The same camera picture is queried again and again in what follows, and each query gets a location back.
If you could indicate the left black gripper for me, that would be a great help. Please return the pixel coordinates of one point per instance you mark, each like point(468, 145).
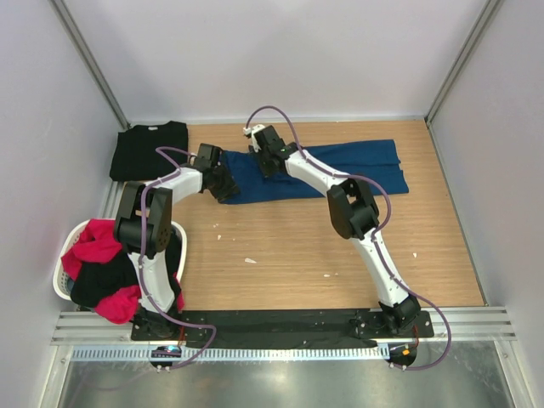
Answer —
point(229, 186)

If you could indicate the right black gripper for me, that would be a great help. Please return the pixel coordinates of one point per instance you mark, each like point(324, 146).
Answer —
point(267, 171)

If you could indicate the blue printed t-shirt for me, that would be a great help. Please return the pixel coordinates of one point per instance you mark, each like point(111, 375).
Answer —
point(375, 159)

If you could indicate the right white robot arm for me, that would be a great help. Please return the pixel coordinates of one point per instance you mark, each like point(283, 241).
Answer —
point(354, 216)

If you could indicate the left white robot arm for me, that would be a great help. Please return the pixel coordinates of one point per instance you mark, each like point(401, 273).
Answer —
point(144, 227)

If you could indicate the folded black t-shirt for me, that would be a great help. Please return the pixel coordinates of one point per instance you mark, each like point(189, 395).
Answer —
point(135, 157)

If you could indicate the red t-shirt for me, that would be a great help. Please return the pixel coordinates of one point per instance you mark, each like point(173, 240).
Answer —
point(97, 244)

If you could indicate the black t-shirt in basket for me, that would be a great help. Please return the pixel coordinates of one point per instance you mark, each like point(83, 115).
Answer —
point(94, 283)

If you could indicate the white laundry basket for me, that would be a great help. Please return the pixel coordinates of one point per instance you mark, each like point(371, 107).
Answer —
point(61, 278)

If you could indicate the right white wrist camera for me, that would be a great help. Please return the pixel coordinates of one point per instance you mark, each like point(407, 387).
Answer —
point(250, 132)

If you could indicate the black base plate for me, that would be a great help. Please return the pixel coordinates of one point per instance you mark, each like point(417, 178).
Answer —
point(278, 329)

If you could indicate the aluminium rail profile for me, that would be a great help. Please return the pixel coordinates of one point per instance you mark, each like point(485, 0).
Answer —
point(88, 328)

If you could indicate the slotted cable duct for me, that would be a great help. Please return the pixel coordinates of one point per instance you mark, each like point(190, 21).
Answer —
point(170, 353)

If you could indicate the left aluminium frame post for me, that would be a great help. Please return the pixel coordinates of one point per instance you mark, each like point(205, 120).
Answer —
point(73, 31)

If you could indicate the aluminium frame post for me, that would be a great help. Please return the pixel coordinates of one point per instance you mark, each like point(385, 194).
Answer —
point(468, 48)
point(73, 31)

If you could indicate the right aluminium frame post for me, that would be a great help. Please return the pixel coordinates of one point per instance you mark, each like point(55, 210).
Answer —
point(468, 48)

